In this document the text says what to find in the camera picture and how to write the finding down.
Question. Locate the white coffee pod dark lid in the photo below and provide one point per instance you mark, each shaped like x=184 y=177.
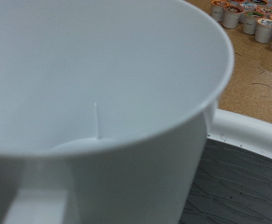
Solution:
x=232 y=17

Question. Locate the white two-tier turntable shelf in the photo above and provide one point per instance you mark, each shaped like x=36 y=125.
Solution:
x=241 y=186

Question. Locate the white coffee pod green rim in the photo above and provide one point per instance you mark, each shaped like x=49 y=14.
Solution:
x=252 y=24

